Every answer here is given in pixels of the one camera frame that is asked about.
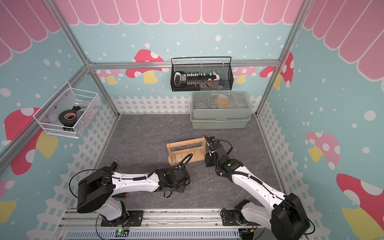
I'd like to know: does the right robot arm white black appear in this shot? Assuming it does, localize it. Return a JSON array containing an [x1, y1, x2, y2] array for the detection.
[[205, 137, 316, 240]]

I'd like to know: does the white black device in basket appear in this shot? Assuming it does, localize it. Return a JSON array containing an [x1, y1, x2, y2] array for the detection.
[[171, 72, 221, 89]]

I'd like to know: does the green circuit board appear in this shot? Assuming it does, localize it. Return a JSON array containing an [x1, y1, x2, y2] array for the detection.
[[115, 229, 130, 238]]

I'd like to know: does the yellow item in box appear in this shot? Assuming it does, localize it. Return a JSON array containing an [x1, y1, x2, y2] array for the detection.
[[215, 95, 229, 106]]

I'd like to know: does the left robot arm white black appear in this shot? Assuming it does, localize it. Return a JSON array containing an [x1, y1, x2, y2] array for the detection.
[[77, 154, 193, 228]]

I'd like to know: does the black wire mesh basket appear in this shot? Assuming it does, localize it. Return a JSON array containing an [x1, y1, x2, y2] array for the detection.
[[170, 57, 234, 92]]

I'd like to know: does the white wire basket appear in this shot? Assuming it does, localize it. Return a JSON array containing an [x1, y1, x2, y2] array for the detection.
[[33, 83, 102, 139]]

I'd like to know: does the black tape roll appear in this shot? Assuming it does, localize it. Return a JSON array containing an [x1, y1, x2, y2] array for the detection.
[[59, 110, 78, 128]]

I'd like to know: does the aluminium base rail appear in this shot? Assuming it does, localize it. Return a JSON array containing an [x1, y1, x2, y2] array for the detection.
[[53, 209, 275, 240]]

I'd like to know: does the wooden jewelry display stand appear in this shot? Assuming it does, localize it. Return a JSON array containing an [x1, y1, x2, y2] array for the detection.
[[167, 138, 207, 167]]

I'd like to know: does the yellow black screwdriver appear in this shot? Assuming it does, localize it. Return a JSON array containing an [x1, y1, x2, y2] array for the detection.
[[110, 161, 119, 172]]

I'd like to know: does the green plastic storage box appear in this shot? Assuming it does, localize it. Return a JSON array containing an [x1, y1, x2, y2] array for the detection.
[[190, 91, 253, 130]]

